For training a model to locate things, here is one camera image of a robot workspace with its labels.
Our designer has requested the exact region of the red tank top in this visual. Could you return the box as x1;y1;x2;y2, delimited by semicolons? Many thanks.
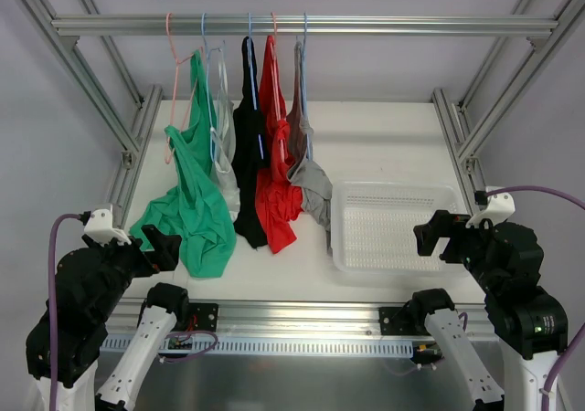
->
255;36;302;254

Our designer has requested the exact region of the black tank top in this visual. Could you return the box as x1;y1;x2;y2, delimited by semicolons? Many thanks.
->
232;37;270;249

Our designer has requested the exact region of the grey tank top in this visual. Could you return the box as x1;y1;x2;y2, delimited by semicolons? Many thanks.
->
286;41;333;255

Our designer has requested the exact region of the pink hanger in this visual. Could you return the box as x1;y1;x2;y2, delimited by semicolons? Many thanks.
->
165;12;195;164
271;12;285;163

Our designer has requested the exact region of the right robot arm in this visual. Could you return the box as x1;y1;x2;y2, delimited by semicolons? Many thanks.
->
402;210;569;410

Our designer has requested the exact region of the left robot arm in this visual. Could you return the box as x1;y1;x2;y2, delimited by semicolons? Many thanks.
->
26;225;190;410

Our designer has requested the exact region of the green tank top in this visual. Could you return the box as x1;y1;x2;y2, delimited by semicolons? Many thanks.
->
130;50;236;279

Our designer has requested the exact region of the white tank top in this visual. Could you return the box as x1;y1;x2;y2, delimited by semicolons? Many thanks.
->
211;47;240;222

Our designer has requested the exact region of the white plastic basket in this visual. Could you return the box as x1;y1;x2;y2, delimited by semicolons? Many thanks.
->
331;180;467;286

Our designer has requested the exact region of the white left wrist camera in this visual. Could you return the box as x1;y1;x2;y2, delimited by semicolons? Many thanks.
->
84;204;131;246

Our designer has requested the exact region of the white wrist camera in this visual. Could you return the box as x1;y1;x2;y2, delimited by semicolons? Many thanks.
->
84;204;131;246
466;186;516;228

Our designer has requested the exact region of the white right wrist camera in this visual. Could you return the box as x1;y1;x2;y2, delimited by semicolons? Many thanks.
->
466;186;516;228

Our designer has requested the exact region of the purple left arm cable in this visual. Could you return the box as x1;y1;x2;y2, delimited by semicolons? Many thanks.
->
47;214;88;411

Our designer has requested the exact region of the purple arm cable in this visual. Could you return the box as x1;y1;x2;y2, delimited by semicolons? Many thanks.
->
47;214;88;411
474;184;585;411

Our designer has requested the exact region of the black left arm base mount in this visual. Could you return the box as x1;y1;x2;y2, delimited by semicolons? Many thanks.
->
181;302;219;332

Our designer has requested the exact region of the white slotted cable duct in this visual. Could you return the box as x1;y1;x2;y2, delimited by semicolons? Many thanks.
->
100;335;415;358

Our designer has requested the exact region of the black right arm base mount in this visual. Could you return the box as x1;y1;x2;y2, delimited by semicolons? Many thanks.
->
378;306;418;336

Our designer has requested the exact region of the aluminium frame structure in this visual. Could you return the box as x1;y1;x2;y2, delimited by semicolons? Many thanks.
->
16;0;584;218

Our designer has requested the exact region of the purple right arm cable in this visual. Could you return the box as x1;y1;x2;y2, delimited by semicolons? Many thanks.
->
474;184;585;411

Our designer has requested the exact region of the aluminium hanging rail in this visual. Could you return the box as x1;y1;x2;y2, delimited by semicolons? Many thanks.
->
51;14;559;38

